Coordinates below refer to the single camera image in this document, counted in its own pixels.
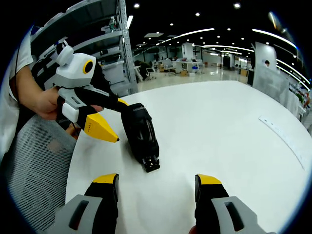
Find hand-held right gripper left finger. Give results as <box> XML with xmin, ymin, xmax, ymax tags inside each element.
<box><xmin>46</xmin><ymin>173</ymin><xmax>120</xmax><ymax>234</ymax></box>

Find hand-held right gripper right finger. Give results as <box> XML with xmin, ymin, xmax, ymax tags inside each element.
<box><xmin>195</xmin><ymin>174</ymin><xmax>276</xmax><ymax>234</ymax></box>

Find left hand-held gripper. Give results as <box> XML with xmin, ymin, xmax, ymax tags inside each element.
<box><xmin>54</xmin><ymin>45</ymin><xmax>129</xmax><ymax>144</ymax></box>

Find black tape measure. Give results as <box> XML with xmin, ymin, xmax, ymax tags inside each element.
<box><xmin>120</xmin><ymin>102</ymin><xmax>161</xmax><ymax>174</ymax></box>

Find person's left forearm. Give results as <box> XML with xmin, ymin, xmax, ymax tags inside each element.
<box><xmin>9</xmin><ymin>65</ymin><xmax>49</xmax><ymax>115</ymax></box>

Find white office chair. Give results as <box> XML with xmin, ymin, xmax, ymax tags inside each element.
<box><xmin>145</xmin><ymin>60</ymin><xmax>158</xmax><ymax>80</ymax></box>

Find grey metal shelf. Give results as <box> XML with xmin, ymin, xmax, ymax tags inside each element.
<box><xmin>31</xmin><ymin>0</ymin><xmax>139</xmax><ymax>98</ymax></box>

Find grey mesh chair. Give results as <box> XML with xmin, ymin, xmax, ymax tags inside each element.
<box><xmin>3</xmin><ymin>114</ymin><xmax>78</xmax><ymax>233</ymax></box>

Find clear plastic ruler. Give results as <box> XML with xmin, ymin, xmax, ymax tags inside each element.
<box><xmin>258</xmin><ymin>115</ymin><xmax>306</xmax><ymax>171</ymax></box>

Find person's body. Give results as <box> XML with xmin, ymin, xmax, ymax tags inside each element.
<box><xmin>0</xmin><ymin>26</ymin><xmax>35</xmax><ymax>162</ymax></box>

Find white office desk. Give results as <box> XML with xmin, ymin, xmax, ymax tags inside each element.
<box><xmin>170</xmin><ymin>59</ymin><xmax>206</xmax><ymax>74</ymax></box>

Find white partition panel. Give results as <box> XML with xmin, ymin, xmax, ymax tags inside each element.
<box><xmin>252</xmin><ymin>41</ymin><xmax>301</xmax><ymax>118</ymax></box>

